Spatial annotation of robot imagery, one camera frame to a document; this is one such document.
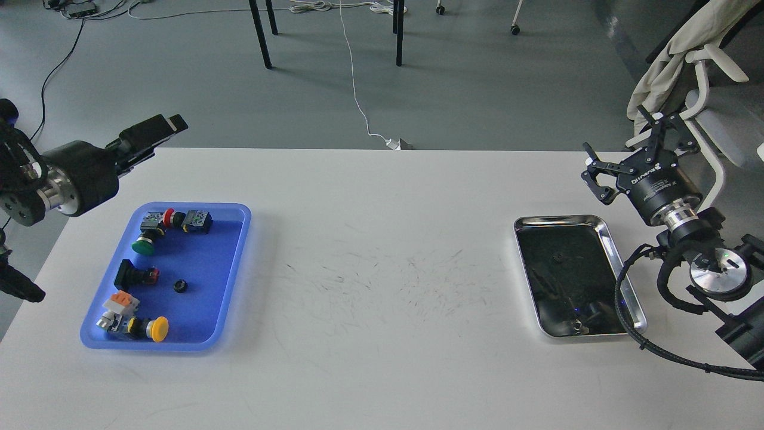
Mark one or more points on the red push button switch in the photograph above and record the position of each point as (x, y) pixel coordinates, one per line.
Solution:
(193, 221)

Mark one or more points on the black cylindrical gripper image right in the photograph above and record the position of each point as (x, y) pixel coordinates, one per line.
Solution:
(659, 188)

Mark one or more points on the silver metal tray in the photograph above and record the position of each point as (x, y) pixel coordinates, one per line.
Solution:
(575, 299)

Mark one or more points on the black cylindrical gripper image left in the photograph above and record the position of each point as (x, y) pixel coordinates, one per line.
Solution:
(82, 176)

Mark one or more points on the yellow push button switch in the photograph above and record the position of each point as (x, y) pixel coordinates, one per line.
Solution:
(145, 328)

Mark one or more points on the white chair with beige cloth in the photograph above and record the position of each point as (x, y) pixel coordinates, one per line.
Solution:
(691, 76)

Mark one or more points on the black switch with red tip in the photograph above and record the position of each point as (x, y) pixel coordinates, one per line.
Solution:
(128, 275)

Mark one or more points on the blue plastic tray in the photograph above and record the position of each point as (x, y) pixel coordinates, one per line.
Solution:
(208, 262)

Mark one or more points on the orange grey contact block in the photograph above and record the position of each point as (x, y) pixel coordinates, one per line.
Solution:
(120, 308)

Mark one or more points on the green push button switch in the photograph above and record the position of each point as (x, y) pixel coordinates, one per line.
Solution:
(152, 228)

